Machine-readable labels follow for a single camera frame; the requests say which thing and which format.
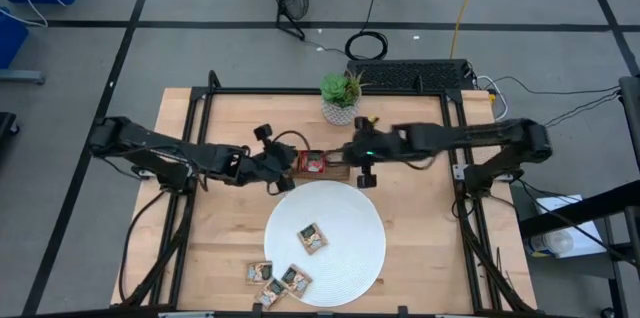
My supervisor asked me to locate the black floor cable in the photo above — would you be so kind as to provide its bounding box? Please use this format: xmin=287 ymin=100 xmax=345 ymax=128
xmin=487 ymin=75 xmax=622 ymax=129

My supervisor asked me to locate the black aluminium table frame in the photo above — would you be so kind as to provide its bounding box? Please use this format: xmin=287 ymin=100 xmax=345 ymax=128
xmin=109 ymin=69 xmax=539 ymax=318

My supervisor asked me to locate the black equipment stand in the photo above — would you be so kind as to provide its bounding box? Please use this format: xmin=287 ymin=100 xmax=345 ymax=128
xmin=518 ymin=75 xmax=640 ymax=318

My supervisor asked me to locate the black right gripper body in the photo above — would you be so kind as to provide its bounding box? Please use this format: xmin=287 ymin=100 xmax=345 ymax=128
xmin=342 ymin=117 xmax=416 ymax=165

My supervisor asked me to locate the coiled black cable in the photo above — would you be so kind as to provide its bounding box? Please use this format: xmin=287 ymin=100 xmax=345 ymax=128
xmin=343 ymin=0 xmax=390 ymax=62

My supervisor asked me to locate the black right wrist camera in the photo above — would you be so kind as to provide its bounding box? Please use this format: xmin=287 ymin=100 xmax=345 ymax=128
xmin=356 ymin=162 xmax=378 ymax=190

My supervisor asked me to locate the white box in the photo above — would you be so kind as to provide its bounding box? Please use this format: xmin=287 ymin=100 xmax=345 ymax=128
xmin=524 ymin=193 xmax=609 ymax=260

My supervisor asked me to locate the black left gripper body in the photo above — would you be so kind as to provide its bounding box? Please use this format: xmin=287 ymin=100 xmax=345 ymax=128
xmin=234 ymin=140 xmax=300 ymax=193

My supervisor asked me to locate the yellow cable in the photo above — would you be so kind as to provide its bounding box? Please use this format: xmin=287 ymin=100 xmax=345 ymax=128
xmin=448 ymin=0 xmax=487 ymax=60

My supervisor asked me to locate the black mesh computer case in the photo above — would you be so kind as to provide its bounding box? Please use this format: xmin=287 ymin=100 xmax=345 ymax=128
xmin=345 ymin=58 xmax=475 ymax=92

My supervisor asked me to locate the red tea packet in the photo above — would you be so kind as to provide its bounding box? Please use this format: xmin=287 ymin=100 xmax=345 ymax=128
xmin=297 ymin=149 xmax=328 ymax=175

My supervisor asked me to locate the white round woven placemat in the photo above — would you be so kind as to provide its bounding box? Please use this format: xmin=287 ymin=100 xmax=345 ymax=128
xmin=263 ymin=179 xmax=387 ymax=308

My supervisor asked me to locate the green succulent plant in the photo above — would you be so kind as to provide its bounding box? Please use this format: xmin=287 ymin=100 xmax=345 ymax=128
xmin=319 ymin=70 xmax=370 ymax=109

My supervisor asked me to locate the brown tea packet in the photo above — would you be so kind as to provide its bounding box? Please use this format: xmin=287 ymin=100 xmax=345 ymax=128
xmin=279 ymin=263 xmax=314 ymax=300
xmin=296 ymin=222 xmax=329 ymax=256
xmin=253 ymin=277 xmax=290 ymax=308
xmin=245 ymin=260 xmax=274 ymax=286

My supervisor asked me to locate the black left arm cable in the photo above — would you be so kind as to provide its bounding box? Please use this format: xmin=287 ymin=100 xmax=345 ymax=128
xmin=272 ymin=129 xmax=312 ymax=154

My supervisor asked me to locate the brown wooden tea box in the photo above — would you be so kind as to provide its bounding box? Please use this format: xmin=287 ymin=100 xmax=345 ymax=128
xmin=291 ymin=149 xmax=351 ymax=182

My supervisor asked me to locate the white triangle-patterned plant pot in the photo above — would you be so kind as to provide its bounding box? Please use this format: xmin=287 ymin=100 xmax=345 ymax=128
xmin=320 ymin=97 xmax=362 ymax=127

